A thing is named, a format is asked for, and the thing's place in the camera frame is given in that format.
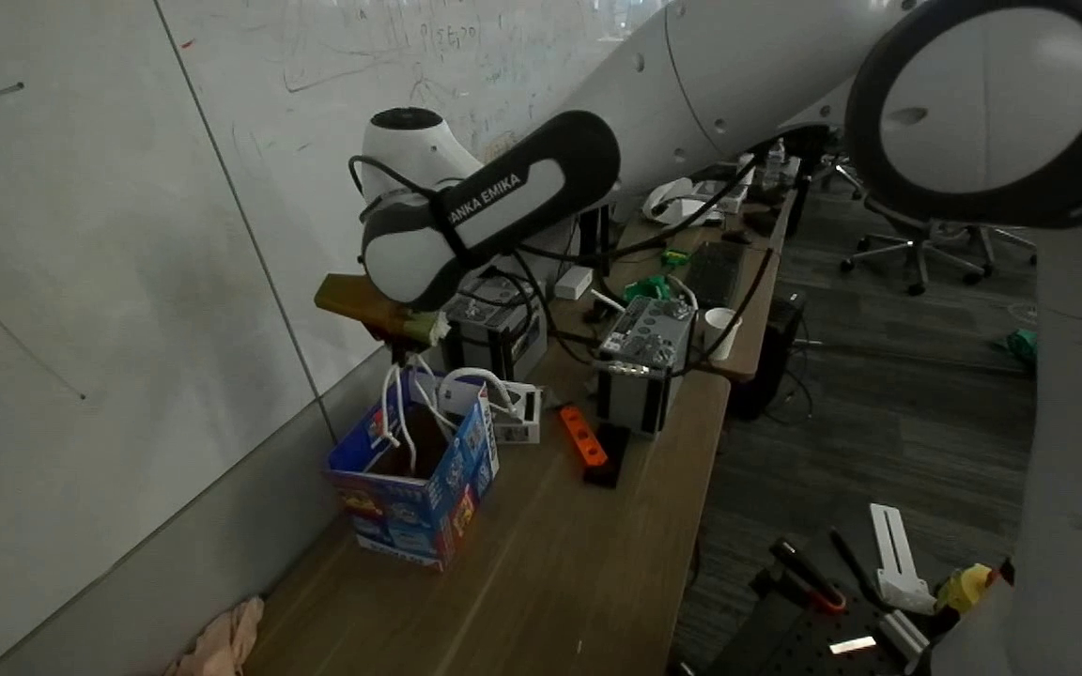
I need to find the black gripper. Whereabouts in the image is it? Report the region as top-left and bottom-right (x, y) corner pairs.
(361, 313), (446, 377)

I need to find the white rope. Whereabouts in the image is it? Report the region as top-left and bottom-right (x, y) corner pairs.
(438, 364), (515, 418)
(370, 361), (431, 462)

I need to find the blue snack carton box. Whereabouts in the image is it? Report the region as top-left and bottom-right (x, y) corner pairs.
(329, 391), (505, 573)

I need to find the gray box with printed label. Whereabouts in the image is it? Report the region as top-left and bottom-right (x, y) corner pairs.
(445, 273), (549, 384)

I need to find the white plastic organizer tray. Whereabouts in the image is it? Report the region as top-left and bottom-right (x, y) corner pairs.
(470, 377), (549, 450)

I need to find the orange and black hand tool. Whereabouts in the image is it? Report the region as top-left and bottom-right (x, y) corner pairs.
(557, 402), (632, 491)

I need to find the green plastic object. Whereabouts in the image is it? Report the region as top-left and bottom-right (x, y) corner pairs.
(620, 243), (699, 309)

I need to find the white paper cup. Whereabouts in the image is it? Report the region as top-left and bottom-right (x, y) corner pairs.
(699, 306), (748, 372)

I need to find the office chair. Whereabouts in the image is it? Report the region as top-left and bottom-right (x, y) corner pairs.
(833, 153), (1046, 301)

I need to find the small silver cylinder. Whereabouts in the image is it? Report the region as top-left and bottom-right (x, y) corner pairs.
(823, 630), (882, 661)

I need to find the small yellow object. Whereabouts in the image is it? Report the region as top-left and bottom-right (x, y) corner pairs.
(933, 561), (1001, 619)

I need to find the green bag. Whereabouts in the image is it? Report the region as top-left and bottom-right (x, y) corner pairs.
(1001, 323), (1046, 367)

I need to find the tan wrist camera block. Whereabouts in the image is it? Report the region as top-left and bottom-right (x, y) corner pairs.
(314, 271), (456, 358)

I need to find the gray box with black straps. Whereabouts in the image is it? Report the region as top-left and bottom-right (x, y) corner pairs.
(592, 293), (702, 443)

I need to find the black clamp with orange handle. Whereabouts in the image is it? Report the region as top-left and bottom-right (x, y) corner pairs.
(748, 532), (852, 619)

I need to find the white plastic bracket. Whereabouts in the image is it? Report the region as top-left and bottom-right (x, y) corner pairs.
(868, 500), (942, 615)

